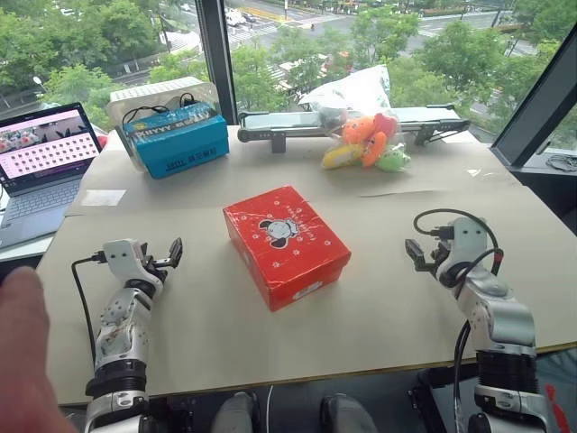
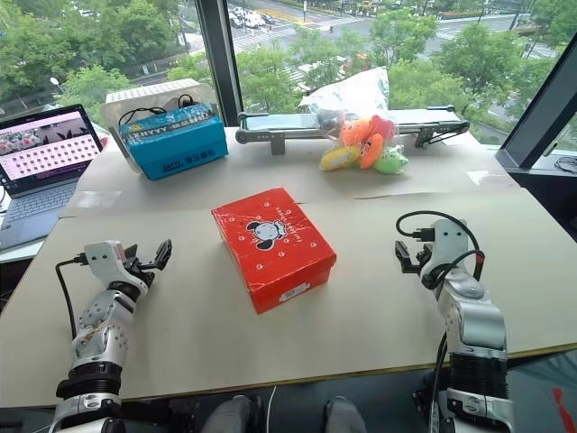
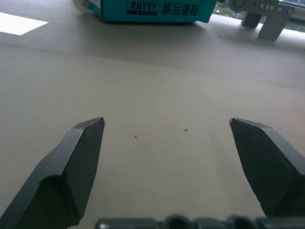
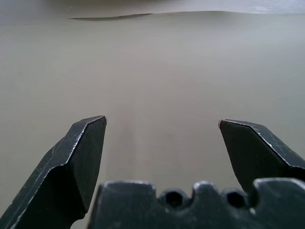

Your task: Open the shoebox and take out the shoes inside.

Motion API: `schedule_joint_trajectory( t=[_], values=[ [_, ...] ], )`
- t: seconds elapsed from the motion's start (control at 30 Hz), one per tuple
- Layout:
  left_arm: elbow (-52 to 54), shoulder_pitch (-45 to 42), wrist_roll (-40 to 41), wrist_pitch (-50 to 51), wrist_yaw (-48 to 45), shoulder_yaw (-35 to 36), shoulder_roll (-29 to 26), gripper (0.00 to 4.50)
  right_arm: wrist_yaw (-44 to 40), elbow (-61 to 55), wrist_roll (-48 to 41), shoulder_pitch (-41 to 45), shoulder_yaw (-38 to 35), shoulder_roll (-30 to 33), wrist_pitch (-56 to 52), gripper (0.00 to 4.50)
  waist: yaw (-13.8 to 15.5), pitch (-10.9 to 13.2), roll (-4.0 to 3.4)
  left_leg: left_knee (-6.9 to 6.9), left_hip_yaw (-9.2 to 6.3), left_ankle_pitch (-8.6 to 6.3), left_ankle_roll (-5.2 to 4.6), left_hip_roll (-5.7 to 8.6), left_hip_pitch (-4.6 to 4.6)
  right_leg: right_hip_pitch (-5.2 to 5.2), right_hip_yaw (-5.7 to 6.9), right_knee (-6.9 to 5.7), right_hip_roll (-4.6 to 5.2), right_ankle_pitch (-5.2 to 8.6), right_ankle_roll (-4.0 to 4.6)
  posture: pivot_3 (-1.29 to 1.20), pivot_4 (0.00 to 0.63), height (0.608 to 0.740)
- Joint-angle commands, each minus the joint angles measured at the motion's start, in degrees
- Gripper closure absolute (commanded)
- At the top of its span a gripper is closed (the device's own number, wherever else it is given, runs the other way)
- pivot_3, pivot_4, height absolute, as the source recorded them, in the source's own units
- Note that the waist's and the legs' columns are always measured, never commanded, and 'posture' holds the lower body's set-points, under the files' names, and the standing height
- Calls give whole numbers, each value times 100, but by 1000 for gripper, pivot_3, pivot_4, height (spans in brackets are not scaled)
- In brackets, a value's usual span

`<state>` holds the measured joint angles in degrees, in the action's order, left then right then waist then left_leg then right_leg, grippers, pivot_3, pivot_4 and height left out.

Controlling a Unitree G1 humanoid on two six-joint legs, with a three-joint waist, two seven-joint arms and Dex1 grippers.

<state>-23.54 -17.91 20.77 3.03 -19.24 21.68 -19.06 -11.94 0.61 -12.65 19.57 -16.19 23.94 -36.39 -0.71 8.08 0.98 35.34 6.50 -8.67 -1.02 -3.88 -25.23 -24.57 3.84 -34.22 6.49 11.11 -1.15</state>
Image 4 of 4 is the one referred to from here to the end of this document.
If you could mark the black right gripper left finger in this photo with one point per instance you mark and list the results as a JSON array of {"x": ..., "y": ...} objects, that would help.
[{"x": 71, "y": 167}]

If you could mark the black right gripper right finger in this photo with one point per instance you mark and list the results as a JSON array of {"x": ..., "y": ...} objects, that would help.
[{"x": 257, "y": 152}]

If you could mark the beige paper table cover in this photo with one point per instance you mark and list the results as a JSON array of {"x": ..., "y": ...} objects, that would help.
[{"x": 152, "y": 71}]

